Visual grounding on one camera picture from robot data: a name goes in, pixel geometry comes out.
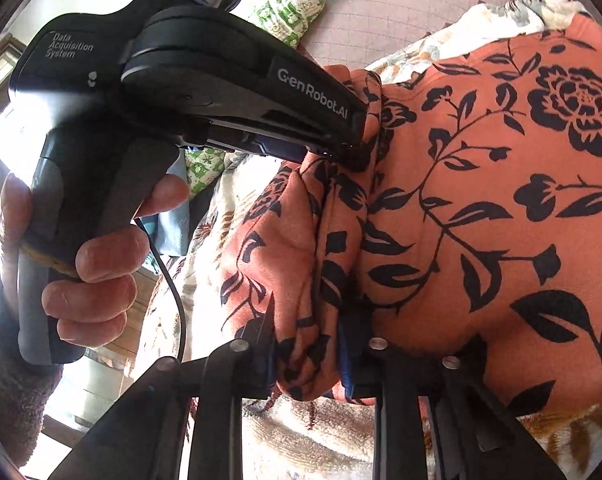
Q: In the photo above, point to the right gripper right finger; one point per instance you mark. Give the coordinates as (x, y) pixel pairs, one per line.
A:
(432, 419)

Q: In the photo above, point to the pink quilted mattress cover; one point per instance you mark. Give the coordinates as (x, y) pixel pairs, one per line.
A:
(357, 32)

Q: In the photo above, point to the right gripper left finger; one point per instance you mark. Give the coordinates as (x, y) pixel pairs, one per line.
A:
(173, 405)

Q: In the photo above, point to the green patterned pillow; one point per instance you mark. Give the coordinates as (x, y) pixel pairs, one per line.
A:
(286, 20)

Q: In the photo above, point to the blue folded cloth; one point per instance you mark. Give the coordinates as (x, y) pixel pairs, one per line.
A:
(168, 230)

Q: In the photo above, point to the cream leaf-pattern blanket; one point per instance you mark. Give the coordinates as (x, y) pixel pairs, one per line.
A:
(306, 419)

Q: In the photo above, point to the person's left forearm sleeve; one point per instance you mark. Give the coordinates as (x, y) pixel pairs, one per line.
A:
(24, 391)

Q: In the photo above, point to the person's left hand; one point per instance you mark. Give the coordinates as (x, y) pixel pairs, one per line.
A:
(91, 312)

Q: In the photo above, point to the orange floral shirt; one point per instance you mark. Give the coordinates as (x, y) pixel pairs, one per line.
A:
(456, 219)

